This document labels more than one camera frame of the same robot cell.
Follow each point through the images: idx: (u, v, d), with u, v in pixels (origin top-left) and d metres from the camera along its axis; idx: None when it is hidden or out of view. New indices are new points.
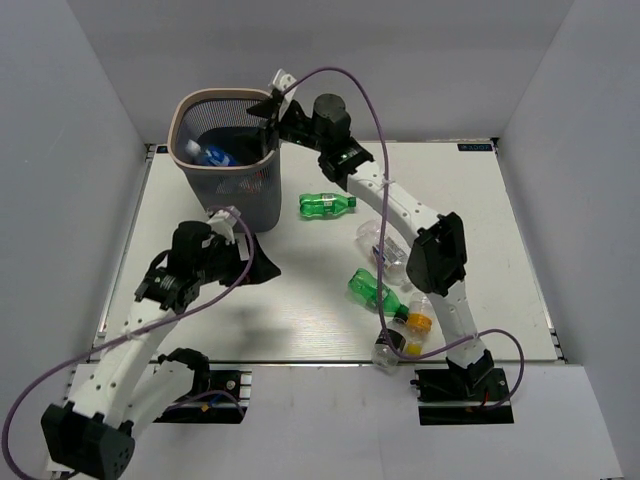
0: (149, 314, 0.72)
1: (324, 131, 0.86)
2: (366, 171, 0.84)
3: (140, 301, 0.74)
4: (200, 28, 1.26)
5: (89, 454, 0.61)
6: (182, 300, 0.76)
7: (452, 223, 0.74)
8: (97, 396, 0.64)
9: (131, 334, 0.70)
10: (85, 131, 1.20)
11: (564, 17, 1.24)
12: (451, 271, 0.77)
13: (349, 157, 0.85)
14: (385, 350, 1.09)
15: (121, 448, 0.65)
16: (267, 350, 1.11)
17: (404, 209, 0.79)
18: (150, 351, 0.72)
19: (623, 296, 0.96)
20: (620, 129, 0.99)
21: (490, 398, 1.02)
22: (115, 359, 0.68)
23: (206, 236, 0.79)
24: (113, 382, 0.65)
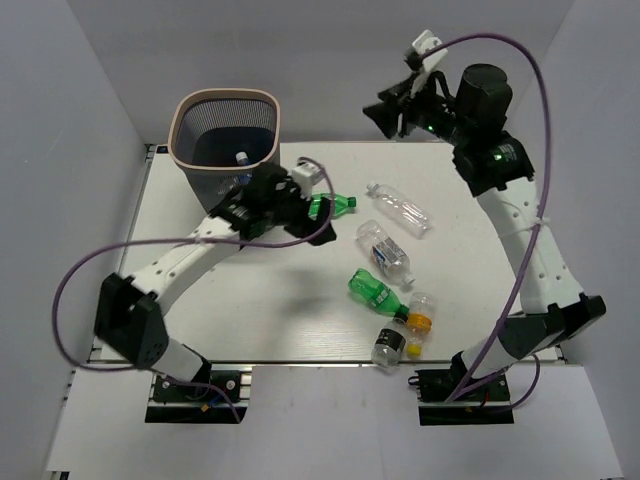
0: (218, 228, 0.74)
1: (470, 109, 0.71)
2: (516, 194, 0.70)
3: (213, 219, 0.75)
4: (201, 28, 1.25)
5: (131, 332, 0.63)
6: (247, 233, 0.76)
7: (593, 315, 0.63)
8: (156, 278, 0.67)
9: (199, 238, 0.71)
10: (85, 130, 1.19)
11: (565, 18, 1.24)
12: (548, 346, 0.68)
13: (502, 157, 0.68)
14: (385, 350, 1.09)
15: (156, 339, 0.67)
16: (267, 350, 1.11)
17: (543, 268, 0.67)
18: (209, 260, 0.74)
19: (623, 297, 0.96)
20: (621, 130, 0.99)
21: (490, 398, 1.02)
22: (179, 254, 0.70)
23: (284, 180, 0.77)
24: (172, 272, 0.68)
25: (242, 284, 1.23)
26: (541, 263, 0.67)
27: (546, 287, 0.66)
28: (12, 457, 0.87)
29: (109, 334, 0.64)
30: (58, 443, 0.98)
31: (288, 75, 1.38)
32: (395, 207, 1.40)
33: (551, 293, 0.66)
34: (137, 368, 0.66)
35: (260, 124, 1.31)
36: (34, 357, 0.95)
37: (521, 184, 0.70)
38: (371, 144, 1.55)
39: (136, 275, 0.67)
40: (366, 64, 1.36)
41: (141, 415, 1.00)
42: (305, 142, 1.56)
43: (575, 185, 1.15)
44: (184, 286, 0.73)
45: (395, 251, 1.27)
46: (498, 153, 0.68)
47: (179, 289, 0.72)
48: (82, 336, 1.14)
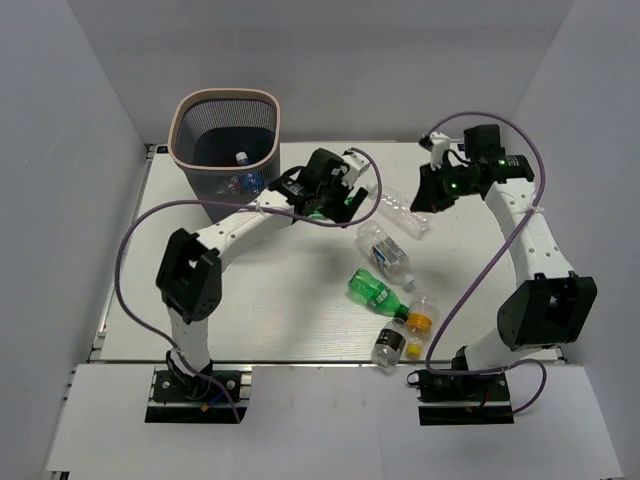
0: (275, 201, 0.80)
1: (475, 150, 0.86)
2: (513, 188, 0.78)
3: (271, 191, 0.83)
4: (201, 28, 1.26)
5: (192, 283, 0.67)
6: (301, 208, 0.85)
7: (581, 289, 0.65)
8: (219, 238, 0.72)
9: (260, 207, 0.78)
10: (85, 130, 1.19)
11: (564, 18, 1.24)
12: (548, 336, 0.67)
13: (507, 165, 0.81)
14: (385, 350, 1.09)
15: (212, 295, 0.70)
16: (267, 350, 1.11)
17: (533, 244, 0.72)
18: (263, 231, 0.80)
19: (622, 296, 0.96)
20: (621, 130, 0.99)
21: (490, 398, 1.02)
22: (240, 219, 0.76)
23: (338, 166, 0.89)
24: (233, 235, 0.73)
25: (242, 283, 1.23)
26: (532, 240, 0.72)
27: (534, 260, 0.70)
28: (12, 457, 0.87)
29: (172, 283, 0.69)
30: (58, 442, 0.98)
31: (287, 75, 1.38)
32: (395, 207, 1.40)
33: (538, 264, 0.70)
34: (194, 318, 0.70)
35: (259, 124, 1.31)
36: (34, 357, 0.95)
37: (522, 184, 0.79)
38: (371, 145, 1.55)
39: (200, 232, 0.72)
40: (366, 64, 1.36)
41: (141, 415, 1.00)
42: (305, 142, 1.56)
43: (574, 185, 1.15)
44: (238, 251, 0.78)
45: (396, 251, 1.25)
46: (502, 160, 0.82)
47: (236, 253, 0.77)
48: (82, 336, 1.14)
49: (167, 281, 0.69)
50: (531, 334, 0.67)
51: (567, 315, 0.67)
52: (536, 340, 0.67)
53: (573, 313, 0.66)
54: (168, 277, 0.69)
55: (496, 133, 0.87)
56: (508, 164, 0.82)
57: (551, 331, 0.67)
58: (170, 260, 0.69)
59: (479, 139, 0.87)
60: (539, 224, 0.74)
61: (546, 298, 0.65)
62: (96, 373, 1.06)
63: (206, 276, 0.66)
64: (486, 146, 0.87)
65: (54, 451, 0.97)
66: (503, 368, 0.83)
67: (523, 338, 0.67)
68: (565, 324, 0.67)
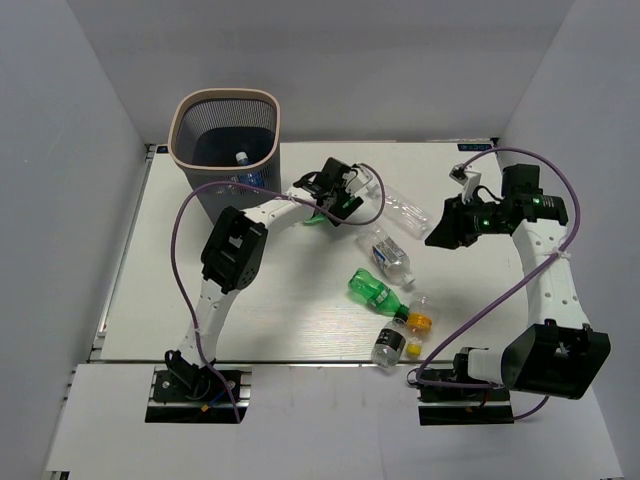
0: (302, 195, 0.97)
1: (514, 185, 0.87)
2: (543, 229, 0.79)
3: (297, 187, 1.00)
4: (200, 28, 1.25)
5: (239, 252, 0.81)
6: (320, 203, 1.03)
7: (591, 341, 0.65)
8: (263, 216, 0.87)
9: (293, 198, 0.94)
10: (85, 131, 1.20)
11: (565, 18, 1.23)
12: (552, 382, 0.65)
13: (542, 205, 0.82)
14: (385, 350, 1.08)
15: (253, 266, 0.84)
16: (267, 347, 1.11)
17: (550, 287, 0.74)
18: (292, 217, 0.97)
19: (623, 297, 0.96)
20: (621, 130, 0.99)
21: (490, 398, 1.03)
22: (278, 205, 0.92)
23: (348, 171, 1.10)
24: (273, 215, 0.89)
25: None
26: (550, 283, 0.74)
27: (549, 305, 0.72)
28: (12, 457, 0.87)
29: (220, 253, 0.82)
30: (57, 442, 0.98)
31: (287, 75, 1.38)
32: (395, 207, 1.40)
33: (552, 310, 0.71)
34: (237, 286, 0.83)
35: (259, 124, 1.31)
36: (34, 357, 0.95)
37: (553, 227, 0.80)
38: (371, 145, 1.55)
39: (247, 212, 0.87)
40: (366, 64, 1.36)
41: (141, 415, 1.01)
42: (305, 143, 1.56)
43: (574, 185, 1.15)
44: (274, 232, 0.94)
45: (395, 251, 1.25)
46: (536, 200, 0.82)
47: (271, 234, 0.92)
48: (82, 335, 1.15)
49: (215, 253, 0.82)
50: (533, 378, 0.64)
51: (574, 370, 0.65)
52: (535, 386, 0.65)
53: (581, 367, 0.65)
54: (217, 249, 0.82)
55: (534, 174, 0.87)
56: (541, 204, 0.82)
57: (554, 382, 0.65)
58: (218, 234, 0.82)
59: (515, 178, 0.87)
60: (560, 268, 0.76)
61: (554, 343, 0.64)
62: (96, 373, 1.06)
63: (254, 245, 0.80)
64: (523, 185, 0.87)
65: (55, 451, 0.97)
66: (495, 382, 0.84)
67: (523, 379, 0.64)
68: (570, 378, 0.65)
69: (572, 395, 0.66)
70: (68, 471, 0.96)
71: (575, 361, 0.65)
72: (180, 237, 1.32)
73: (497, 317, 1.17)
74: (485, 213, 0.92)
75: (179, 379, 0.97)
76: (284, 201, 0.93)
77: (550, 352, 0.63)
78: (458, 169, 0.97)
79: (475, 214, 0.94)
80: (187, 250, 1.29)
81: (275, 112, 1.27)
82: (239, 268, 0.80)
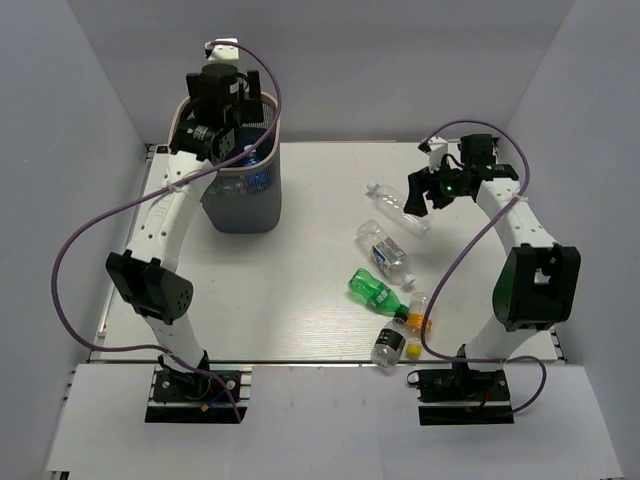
0: (187, 169, 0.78)
1: (478, 151, 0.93)
2: (499, 184, 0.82)
3: (178, 155, 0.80)
4: (200, 27, 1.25)
5: (156, 298, 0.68)
6: (218, 147, 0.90)
7: (566, 258, 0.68)
8: (151, 242, 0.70)
9: (173, 186, 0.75)
10: (84, 129, 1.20)
11: (565, 18, 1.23)
12: (540, 310, 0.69)
13: (493, 169, 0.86)
14: (385, 350, 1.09)
15: (181, 290, 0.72)
16: (267, 347, 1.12)
17: (519, 223, 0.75)
18: (192, 204, 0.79)
19: (623, 295, 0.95)
20: (619, 130, 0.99)
21: (491, 398, 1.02)
22: (161, 210, 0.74)
23: (229, 80, 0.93)
24: (164, 231, 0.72)
25: (242, 281, 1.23)
26: (515, 215, 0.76)
27: (521, 235, 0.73)
28: (13, 456, 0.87)
29: (141, 302, 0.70)
30: (58, 442, 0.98)
31: (288, 75, 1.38)
32: (395, 207, 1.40)
33: (525, 238, 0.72)
34: (179, 315, 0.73)
35: None
36: (34, 356, 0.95)
37: (508, 181, 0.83)
38: (371, 145, 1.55)
39: (131, 248, 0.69)
40: (365, 64, 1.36)
41: (141, 415, 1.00)
42: (306, 143, 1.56)
43: (573, 184, 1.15)
44: (181, 235, 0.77)
45: (396, 251, 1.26)
46: (489, 167, 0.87)
47: (176, 246, 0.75)
48: (83, 335, 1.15)
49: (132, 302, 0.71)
50: (524, 312, 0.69)
51: (555, 290, 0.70)
52: (527, 318, 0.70)
53: (559, 287, 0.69)
54: (132, 298, 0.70)
55: (488, 142, 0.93)
56: (494, 169, 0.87)
57: (543, 306, 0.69)
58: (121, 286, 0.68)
59: (471, 148, 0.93)
60: (525, 207, 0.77)
61: (531, 267, 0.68)
62: (97, 373, 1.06)
63: (164, 286, 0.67)
64: (479, 154, 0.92)
65: (55, 451, 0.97)
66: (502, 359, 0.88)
67: (515, 314, 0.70)
68: (555, 296, 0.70)
69: (563, 316, 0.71)
70: (68, 471, 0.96)
71: (555, 281, 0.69)
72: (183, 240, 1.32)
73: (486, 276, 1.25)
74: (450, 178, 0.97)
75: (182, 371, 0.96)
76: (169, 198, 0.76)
77: (529, 276, 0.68)
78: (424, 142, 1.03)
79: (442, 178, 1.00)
80: (187, 251, 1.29)
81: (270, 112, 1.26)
82: (166, 310, 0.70)
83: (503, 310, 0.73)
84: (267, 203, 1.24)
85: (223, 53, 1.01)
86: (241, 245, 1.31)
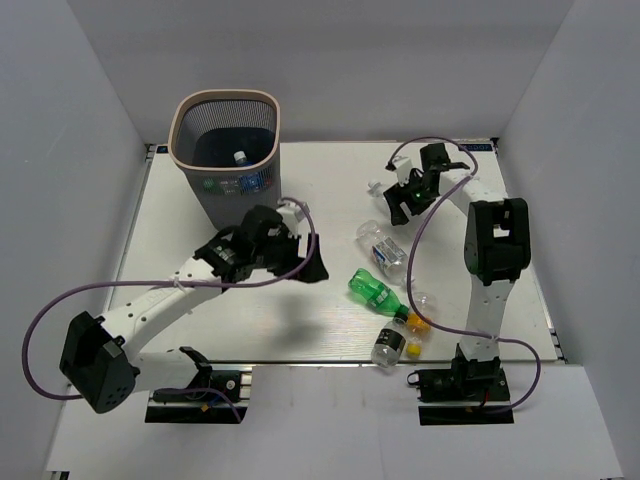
0: (199, 273, 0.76)
1: (437, 158, 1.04)
2: (455, 171, 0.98)
3: (196, 259, 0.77)
4: (200, 28, 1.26)
5: (93, 376, 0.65)
6: (232, 276, 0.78)
7: (516, 207, 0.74)
8: (126, 321, 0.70)
9: (178, 282, 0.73)
10: (84, 130, 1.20)
11: (565, 18, 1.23)
12: (507, 259, 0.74)
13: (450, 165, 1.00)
14: (385, 350, 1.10)
15: (120, 384, 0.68)
16: (268, 345, 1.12)
17: (474, 190, 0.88)
18: (187, 304, 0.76)
19: (623, 296, 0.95)
20: (620, 129, 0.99)
21: (491, 398, 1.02)
22: (154, 297, 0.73)
23: (275, 225, 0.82)
24: (144, 317, 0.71)
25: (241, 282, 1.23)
26: (470, 186, 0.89)
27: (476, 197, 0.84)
28: (14, 455, 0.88)
29: (76, 373, 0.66)
30: (59, 441, 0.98)
31: (287, 75, 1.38)
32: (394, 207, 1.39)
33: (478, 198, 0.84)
34: (99, 409, 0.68)
35: (258, 124, 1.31)
36: (35, 355, 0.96)
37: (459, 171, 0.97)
38: (370, 145, 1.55)
39: (106, 316, 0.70)
40: (364, 64, 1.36)
41: (141, 415, 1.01)
42: (305, 143, 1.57)
43: (574, 184, 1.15)
44: (163, 325, 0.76)
45: (395, 251, 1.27)
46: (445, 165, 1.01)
47: (151, 333, 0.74)
48: None
49: (68, 371, 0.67)
50: (490, 259, 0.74)
51: (513, 237, 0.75)
52: (495, 267, 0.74)
53: (517, 232, 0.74)
54: (72, 367, 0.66)
55: (442, 147, 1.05)
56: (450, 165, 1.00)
57: (507, 253, 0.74)
58: (71, 349, 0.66)
59: (430, 154, 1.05)
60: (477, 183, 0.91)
61: (487, 217, 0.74)
62: None
63: (106, 371, 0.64)
64: (436, 159, 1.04)
65: (55, 450, 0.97)
66: (494, 336, 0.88)
67: (487, 266, 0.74)
68: (515, 242, 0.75)
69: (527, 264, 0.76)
70: (68, 471, 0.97)
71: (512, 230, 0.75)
72: (182, 241, 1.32)
73: (453, 242, 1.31)
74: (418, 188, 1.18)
75: (173, 392, 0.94)
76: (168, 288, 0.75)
77: (488, 225, 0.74)
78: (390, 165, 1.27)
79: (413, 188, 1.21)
80: (186, 251, 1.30)
81: (270, 112, 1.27)
82: (94, 397, 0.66)
83: (472, 262, 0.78)
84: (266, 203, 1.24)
85: (289, 214, 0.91)
86: None
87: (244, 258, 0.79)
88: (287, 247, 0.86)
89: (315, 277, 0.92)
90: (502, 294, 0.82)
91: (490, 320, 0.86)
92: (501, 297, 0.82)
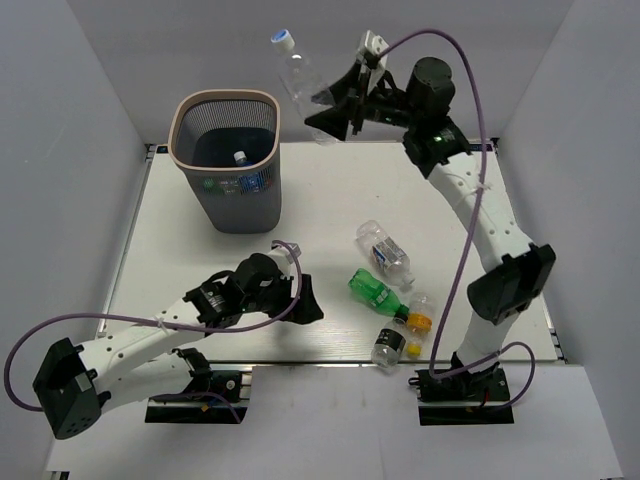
0: (185, 317, 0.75)
1: (438, 108, 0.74)
2: (459, 166, 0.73)
3: (186, 301, 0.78)
4: (200, 27, 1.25)
5: (60, 405, 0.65)
6: (218, 322, 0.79)
7: (545, 263, 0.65)
8: (103, 355, 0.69)
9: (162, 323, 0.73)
10: (84, 129, 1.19)
11: (565, 17, 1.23)
12: (518, 304, 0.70)
13: (445, 139, 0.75)
14: (385, 350, 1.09)
15: (83, 415, 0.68)
16: (281, 344, 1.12)
17: (493, 225, 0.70)
18: (168, 344, 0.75)
19: (624, 296, 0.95)
20: (620, 128, 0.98)
21: (490, 398, 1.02)
22: (135, 335, 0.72)
23: (267, 276, 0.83)
24: (120, 354, 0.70)
25: None
26: (489, 219, 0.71)
27: (498, 241, 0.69)
28: (15, 454, 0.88)
29: (47, 395, 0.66)
30: (59, 441, 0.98)
31: None
32: (395, 207, 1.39)
33: (502, 245, 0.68)
34: (59, 434, 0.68)
35: (258, 124, 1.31)
36: (35, 356, 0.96)
37: (465, 160, 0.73)
38: (369, 145, 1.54)
39: (87, 346, 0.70)
40: None
41: (141, 415, 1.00)
42: (305, 143, 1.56)
43: (574, 183, 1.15)
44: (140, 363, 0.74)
45: (395, 251, 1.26)
46: (440, 138, 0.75)
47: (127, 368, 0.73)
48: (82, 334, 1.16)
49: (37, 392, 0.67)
50: (504, 307, 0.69)
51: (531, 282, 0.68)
52: (507, 310, 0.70)
53: (537, 280, 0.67)
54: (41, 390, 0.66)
55: (450, 91, 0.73)
56: (443, 139, 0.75)
57: (520, 299, 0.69)
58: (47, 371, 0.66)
59: (435, 101, 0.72)
60: (490, 199, 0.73)
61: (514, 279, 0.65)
62: None
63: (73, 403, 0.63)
64: (435, 109, 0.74)
65: (56, 450, 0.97)
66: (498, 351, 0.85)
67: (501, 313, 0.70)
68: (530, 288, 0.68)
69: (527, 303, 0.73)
70: (67, 471, 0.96)
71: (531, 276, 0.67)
72: (182, 241, 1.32)
73: (452, 243, 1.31)
74: (386, 109, 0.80)
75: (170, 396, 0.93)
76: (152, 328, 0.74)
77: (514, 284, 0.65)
78: (374, 57, 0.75)
79: (376, 107, 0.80)
80: (186, 250, 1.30)
81: (271, 111, 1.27)
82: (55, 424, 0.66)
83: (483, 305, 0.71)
84: (267, 204, 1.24)
85: (281, 259, 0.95)
86: (242, 245, 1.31)
87: (233, 308, 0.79)
88: (275, 294, 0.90)
89: (309, 317, 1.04)
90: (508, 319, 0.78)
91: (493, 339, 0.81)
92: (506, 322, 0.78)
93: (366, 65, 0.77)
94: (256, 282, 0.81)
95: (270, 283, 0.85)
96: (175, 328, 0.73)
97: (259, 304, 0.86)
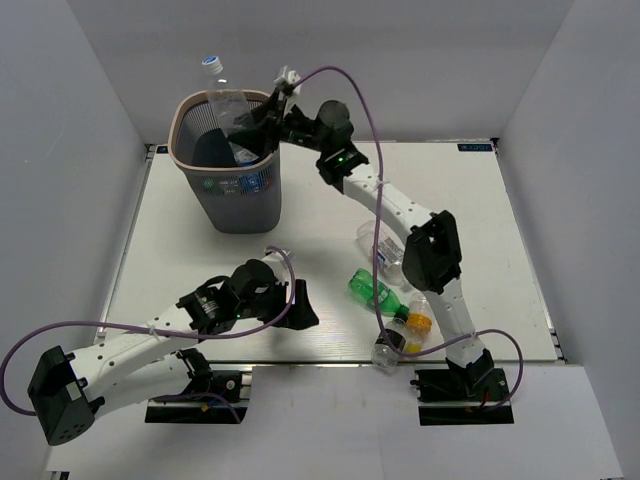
0: (177, 325, 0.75)
1: (338, 140, 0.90)
2: (360, 174, 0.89)
3: (179, 308, 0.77)
4: (200, 27, 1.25)
5: (53, 411, 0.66)
6: (210, 328, 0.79)
7: (445, 221, 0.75)
8: (94, 363, 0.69)
9: (154, 331, 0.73)
10: (83, 129, 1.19)
11: (565, 17, 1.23)
12: (446, 269, 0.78)
13: (347, 160, 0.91)
14: (385, 350, 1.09)
15: (76, 421, 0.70)
16: (281, 344, 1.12)
17: (398, 207, 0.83)
18: (160, 351, 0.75)
19: (624, 296, 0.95)
20: (620, 129, 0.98)
21: (490, 398, 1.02)
22: (126, 343, 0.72)
23: (263, 283, 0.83)
24: (112, 361, 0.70)
25: None
26: (393, 204, 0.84)
27: (405, 219, 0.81)
28: (15, 455, 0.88)
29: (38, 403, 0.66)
30: None
31: None
32: None
33: (409, 221, 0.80)
34: (52, 441, 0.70)
35: None
36: (35, 356, 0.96)
37: (363, 170, 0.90)
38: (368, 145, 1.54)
39: (77, 354, 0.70)
40: (363, 63, 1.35)
41: (142, 415, 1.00)
42: None
43: (574, 184, 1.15)
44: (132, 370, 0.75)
45: (396, 251, 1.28)
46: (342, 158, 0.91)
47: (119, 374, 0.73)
48: (82, 334, 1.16)
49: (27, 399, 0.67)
50: (434, 271, 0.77)
51: (446, 245, 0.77)
52: (440, 275, 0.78)
53: (449, 241, 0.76)
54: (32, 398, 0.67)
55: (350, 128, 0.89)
56: (346, 160, 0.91)
57: (446, 262, 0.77)
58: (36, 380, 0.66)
59: (335, 138, 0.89)
60: (391, 190, 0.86)
61: (424, 241, 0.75)
62: None
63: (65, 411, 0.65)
64: (338, 139, 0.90)
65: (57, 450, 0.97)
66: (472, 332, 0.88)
67: (435, 277, 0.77)
68: (448, 250, 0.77)
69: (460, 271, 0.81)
70: (67, 471, 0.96)
71: (442, 238, 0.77)
72: (182, 241, 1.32)
73: None
74: (298, 132, 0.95)
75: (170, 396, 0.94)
76: (143, 335, 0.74)
77: (426, 243, 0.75)
78: (286, 85, 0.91)
79: (289, 129, 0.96)
80: (186, 251, 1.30)
81: None
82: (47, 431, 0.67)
83: (416, 278, 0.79)
84: (267, 204, 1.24)
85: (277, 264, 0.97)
86: (241, 245, 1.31)
87: (227, 314, 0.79)
88: (271, 300, 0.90)
89: (305, 322, 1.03)
90: (458, 292, 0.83)
91: (459, 320, 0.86)
92: (458, 296, 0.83)
93: (282, 92, 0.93)
94: (250, 288, 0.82)
95: (264, 289, 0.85)
96: (167, 335, 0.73)
97: (252, 309, 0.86)
